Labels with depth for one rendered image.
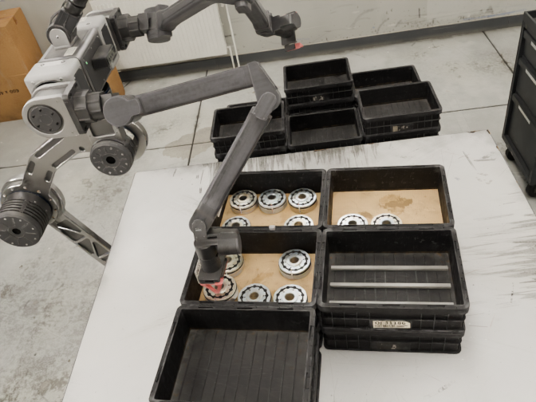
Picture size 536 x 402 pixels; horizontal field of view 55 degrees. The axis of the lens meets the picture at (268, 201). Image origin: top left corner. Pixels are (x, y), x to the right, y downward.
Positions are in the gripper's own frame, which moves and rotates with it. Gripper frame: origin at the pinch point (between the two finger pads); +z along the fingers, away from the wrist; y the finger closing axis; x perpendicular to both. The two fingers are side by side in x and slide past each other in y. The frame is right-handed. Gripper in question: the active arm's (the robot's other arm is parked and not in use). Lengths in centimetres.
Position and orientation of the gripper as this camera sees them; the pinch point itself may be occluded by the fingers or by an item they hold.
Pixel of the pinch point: (218, 285)
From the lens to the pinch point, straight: 156.9
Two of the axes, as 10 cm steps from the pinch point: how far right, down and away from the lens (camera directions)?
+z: 1.4, 7.3, 6.7
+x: -9.8, 0.2, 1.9
